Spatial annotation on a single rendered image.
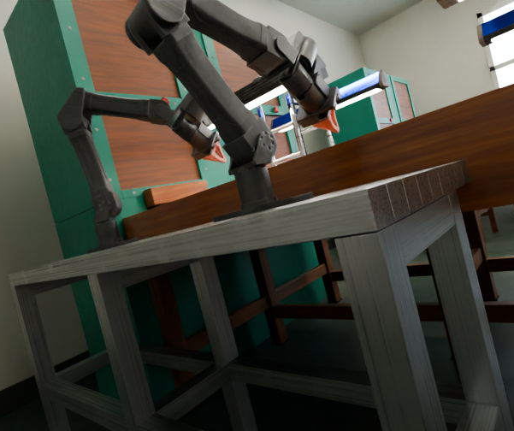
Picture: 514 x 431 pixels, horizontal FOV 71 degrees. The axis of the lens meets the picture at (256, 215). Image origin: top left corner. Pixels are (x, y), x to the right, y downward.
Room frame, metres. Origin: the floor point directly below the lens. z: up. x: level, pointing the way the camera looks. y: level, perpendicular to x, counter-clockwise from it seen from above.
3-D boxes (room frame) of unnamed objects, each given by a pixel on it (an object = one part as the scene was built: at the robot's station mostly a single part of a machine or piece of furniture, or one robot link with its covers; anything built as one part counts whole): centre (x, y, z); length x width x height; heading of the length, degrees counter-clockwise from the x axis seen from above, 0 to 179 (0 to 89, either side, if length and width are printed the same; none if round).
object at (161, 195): (1.57, 0.30, 0.83); 0.30 x 0.06 x 0.07; 138
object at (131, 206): (2.05, 0.29, 0.42); 1.36 x 0.55 x 0.84; 138
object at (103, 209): (1.07, 0.43, 0.77); 0.09 x 0.06 x 0.06; 7
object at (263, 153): (0.67, -0.01, 0.77); 0.09 x 0.06 x 0.06; 40
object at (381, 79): (1.74, -0.44, 1.08); 0.62 x 0.08 x 0.07; 48
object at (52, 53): (2.05, 0.28, 1.31); 1.36 x 0.55 x 0.95; 138
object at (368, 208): (1.05, 0.05, 0.65); 1.20 x 0.90 x 0.04; 48
